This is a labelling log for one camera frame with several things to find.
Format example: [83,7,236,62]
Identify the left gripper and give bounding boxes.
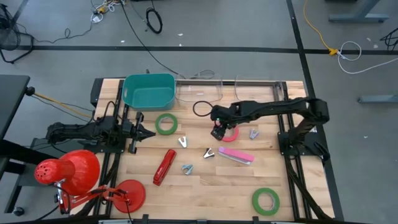
[121,111,156,155]

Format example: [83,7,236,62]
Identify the green tape roll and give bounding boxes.
[154,113,178,136]
[251,187,280,217]

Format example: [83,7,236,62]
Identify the pink tape roll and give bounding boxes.
[221,126,240,143]

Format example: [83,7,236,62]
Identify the red stapler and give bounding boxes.
[152,149,177,187]

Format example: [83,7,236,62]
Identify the pink stapler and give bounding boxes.
[218,146,255,166]

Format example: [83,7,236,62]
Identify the clear plastic bin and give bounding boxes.
[175,73,224,103]
[234,74,284,105]

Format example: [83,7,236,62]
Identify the grey metal crossbar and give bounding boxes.
[175,79,280,86]

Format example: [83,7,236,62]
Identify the teal plastic bin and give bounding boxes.
[121,73,177,112]

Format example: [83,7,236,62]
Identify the red desk lamp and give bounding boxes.
[34,149,146,215]

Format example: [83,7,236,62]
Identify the black desk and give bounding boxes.
[0,74,60,215]

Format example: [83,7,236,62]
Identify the grey table foot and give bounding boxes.
[328,0,390,23]
[357,95,398,104]

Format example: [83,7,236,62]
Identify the black floor fan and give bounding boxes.
[0,4,35,65]

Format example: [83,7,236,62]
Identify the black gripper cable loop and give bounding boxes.
[192,100,216,118]

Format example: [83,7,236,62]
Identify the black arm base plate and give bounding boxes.
[90,129,129,154]
[277,131,324,156]

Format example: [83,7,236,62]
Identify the black aluminium frame rail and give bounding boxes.
[273,81,336,220]
[93,79,128,217]

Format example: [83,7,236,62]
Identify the thin yellow cable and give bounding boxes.
[34,92,94,119]

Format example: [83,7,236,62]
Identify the long black floor cable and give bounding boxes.
[119,0,187,78]

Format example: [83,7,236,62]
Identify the black coiled cable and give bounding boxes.
[146,7,164,34]

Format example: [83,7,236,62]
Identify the white cable bundle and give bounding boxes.
[90,0,127,24]

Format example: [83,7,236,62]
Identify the yellow extension cord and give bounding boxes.
[303,0,339,57]

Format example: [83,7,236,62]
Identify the black cable tangle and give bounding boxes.
[379,27,398,50]

